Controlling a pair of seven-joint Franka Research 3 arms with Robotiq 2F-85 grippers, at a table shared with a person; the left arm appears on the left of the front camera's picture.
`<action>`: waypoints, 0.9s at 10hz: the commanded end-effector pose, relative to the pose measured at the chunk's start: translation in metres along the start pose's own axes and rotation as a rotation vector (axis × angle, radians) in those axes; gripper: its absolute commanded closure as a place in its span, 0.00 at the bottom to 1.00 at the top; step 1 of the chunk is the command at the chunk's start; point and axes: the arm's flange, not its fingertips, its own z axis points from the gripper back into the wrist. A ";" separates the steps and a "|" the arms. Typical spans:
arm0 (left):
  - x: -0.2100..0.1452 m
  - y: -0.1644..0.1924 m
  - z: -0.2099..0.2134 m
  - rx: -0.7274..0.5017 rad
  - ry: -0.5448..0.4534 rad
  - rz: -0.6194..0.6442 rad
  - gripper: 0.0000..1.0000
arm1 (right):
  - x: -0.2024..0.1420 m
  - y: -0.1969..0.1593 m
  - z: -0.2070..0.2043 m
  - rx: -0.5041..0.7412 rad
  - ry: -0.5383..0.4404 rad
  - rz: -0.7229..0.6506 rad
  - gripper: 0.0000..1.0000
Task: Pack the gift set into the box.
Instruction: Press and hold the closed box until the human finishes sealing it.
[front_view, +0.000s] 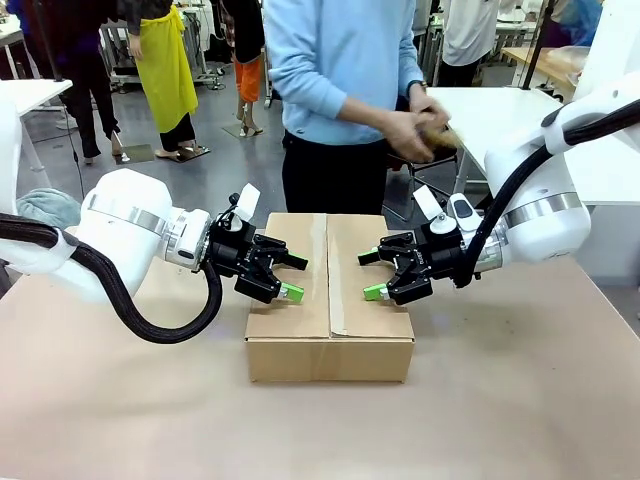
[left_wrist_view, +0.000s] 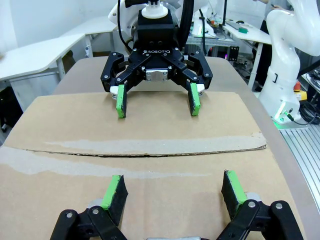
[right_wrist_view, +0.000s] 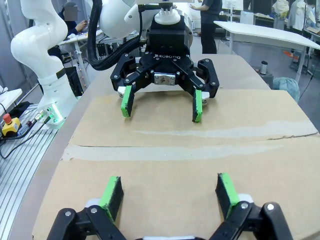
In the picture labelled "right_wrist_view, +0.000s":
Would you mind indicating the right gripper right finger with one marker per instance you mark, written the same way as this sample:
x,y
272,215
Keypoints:
x,y
228,195

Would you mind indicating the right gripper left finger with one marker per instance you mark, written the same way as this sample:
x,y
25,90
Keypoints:
x,y
112,197

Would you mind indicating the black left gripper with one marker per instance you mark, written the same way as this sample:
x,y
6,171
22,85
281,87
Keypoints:
x,y
166,50

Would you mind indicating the brown cardboard box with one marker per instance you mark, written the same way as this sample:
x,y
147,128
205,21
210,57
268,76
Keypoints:
x,y
175,140

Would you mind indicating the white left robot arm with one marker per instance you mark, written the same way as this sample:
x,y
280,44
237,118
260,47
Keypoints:
x,y
37,42

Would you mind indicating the yellow emergency stop box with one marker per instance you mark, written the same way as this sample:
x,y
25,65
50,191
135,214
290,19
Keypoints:
x,y
11,126

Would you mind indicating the black chair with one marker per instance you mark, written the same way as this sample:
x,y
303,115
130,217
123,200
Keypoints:
x,y
75,81

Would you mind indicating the person in dark clothes standing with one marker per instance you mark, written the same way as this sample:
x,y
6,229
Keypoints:
x,y
209,25

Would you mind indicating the metal thermos cup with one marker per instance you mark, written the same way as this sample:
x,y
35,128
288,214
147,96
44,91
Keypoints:
x,y
264,67

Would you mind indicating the seated person in dark jacket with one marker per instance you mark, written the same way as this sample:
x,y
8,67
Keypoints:
x,y
72,25

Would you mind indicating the teal cloth bundle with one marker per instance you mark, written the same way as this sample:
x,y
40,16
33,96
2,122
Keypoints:
x,y
287,87

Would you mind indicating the white table with thin top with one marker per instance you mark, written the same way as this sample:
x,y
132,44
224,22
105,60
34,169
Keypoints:
x,y
265,35

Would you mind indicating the black bag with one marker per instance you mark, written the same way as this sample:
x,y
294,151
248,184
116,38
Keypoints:
x,y
23,110

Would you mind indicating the aluminium profile base plate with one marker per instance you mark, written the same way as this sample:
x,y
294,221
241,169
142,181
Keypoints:
x,y
17,180

